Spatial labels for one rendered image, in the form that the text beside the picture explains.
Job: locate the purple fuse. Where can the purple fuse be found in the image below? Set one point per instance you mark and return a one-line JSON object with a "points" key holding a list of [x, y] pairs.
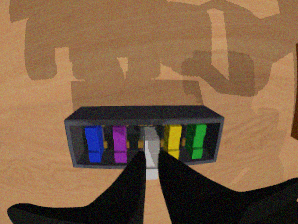
{"points": [[119, 142]]}

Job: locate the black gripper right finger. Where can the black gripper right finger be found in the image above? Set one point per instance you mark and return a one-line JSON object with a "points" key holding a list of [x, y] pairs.
{"points": [[194, 199]]}

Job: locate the yellow fuse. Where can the yellow fuse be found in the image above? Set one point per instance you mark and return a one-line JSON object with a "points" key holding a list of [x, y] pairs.
{"points": [[172, 136]]}

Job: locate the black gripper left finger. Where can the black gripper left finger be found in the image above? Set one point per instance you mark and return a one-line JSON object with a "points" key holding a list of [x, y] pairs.
{"points": [[121, 203]]}

